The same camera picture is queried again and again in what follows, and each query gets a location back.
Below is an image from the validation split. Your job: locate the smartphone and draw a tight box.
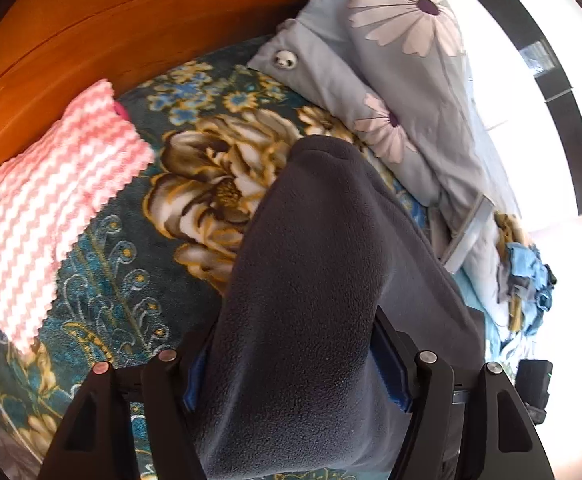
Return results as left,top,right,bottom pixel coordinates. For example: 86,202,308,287
438,194,496,273

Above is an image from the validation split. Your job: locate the pink fluffy towel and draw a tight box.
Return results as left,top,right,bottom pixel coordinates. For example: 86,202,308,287
0,79,154,356

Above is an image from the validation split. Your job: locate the grey fleece garment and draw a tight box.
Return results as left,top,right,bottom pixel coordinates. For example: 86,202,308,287
191,135,486,480

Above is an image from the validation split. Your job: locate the orange wooden headboard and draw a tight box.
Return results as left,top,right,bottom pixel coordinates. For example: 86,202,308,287
0,0,372,196

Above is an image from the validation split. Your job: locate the light blue floral duvet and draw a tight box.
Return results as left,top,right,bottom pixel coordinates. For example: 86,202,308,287
247,0,522,321

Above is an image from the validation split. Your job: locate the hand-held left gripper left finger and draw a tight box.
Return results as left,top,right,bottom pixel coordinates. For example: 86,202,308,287
37,326,216,480

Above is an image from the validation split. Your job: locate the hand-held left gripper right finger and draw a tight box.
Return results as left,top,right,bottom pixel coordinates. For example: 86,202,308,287
371,305,556,480

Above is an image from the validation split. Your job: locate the white wardrobe with black stripe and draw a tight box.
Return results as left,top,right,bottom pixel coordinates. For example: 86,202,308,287
436,0,582,231

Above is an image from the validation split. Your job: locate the blue fleece garment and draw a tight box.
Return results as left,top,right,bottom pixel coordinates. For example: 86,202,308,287
503,242,556,336

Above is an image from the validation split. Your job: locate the yellow knitted garment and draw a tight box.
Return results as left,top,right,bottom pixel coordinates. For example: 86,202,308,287
493,212,529,332

